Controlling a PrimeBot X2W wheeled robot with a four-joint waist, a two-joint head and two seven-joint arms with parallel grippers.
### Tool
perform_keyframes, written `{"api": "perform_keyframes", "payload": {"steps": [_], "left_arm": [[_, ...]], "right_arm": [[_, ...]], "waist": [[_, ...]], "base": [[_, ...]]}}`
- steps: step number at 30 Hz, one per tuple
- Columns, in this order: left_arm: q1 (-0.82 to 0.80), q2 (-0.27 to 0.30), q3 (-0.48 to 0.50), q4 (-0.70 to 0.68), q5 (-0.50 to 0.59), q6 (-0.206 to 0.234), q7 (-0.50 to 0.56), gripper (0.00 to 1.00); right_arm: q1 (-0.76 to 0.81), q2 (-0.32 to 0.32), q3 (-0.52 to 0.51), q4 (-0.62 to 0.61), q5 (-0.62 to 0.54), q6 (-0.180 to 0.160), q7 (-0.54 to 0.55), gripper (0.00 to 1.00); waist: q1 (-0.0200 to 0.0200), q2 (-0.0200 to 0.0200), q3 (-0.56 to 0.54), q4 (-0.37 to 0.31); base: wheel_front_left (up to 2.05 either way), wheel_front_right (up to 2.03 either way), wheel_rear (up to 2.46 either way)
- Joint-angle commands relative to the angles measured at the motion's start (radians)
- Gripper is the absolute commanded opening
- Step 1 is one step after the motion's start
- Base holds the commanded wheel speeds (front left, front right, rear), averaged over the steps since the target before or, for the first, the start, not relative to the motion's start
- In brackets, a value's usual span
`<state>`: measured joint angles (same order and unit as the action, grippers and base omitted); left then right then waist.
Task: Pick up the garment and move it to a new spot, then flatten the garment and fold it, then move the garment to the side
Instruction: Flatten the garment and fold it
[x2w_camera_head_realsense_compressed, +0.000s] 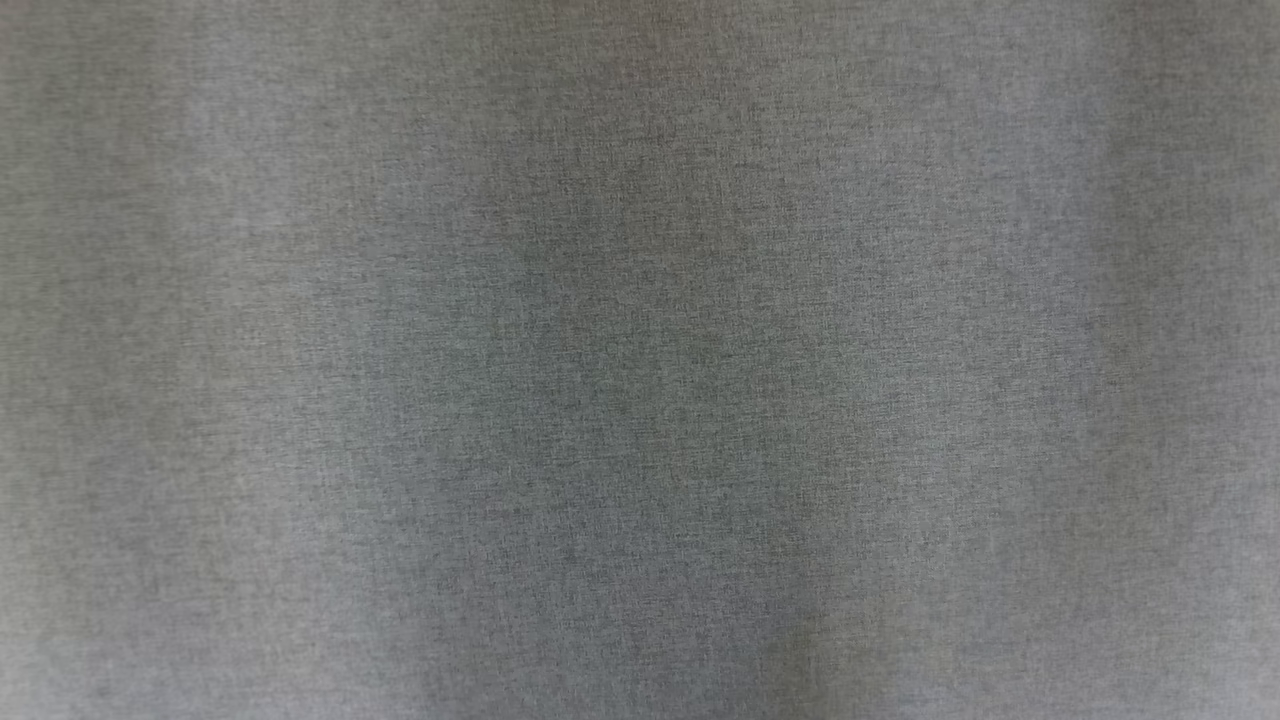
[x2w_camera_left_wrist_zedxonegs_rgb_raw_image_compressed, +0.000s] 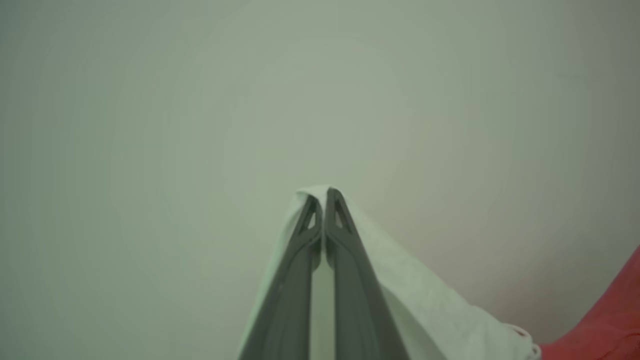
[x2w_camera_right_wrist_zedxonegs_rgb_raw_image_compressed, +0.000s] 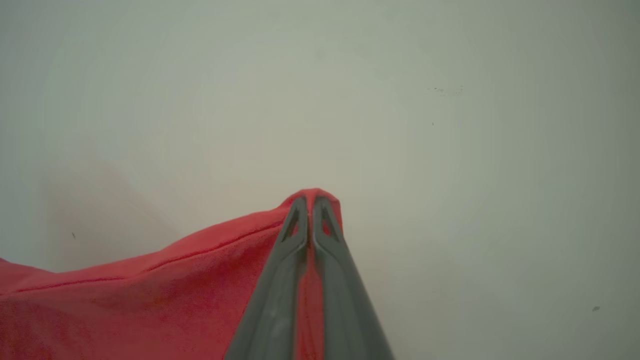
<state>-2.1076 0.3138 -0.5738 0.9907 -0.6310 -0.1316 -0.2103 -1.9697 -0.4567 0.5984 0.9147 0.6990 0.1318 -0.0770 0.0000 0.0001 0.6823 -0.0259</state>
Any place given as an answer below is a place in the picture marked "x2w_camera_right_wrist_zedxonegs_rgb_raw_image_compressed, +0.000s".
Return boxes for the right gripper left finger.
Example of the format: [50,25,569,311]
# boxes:
[225,195,310,360]

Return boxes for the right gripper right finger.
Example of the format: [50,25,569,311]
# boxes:
[310,196,396,360]

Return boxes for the red shorts with white label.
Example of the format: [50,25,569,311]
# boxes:
[0,188,346,360]

